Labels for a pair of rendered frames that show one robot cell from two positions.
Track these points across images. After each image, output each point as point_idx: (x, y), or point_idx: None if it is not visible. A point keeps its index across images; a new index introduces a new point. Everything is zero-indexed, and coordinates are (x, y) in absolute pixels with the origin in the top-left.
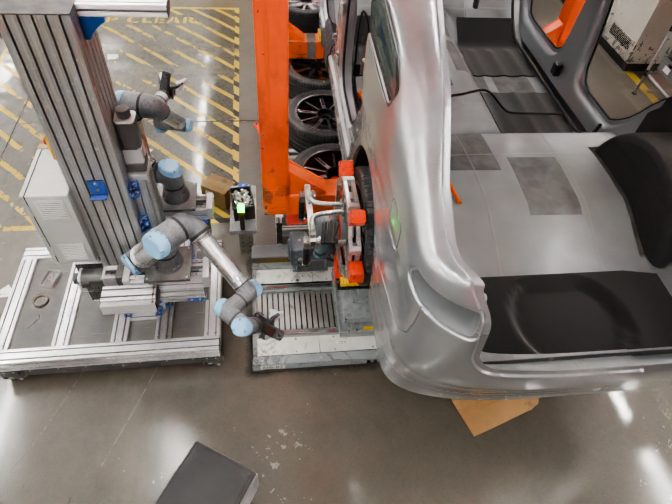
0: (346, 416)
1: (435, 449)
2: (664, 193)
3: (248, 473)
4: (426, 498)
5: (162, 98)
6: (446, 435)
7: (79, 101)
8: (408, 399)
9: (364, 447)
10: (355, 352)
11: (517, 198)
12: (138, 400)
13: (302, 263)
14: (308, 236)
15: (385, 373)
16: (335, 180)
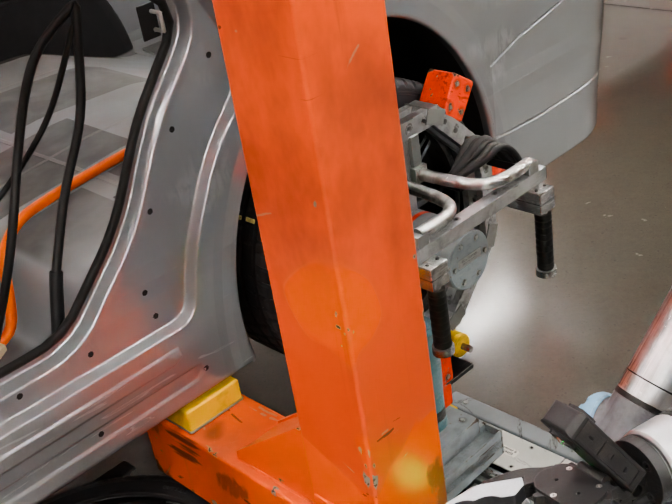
0: (608, 389)
1: (519, 304)
2: None
3: None
4: (590, 279)
5: (667, 409)
6: (486, 307)
7: None
8: (485, 358)
9: (619, 349)
10: (501, 423)
11: (136, 88)
12: None
13: (554, 268)
14: (530, 191)
15: (596, 118)
16: (212, 443)
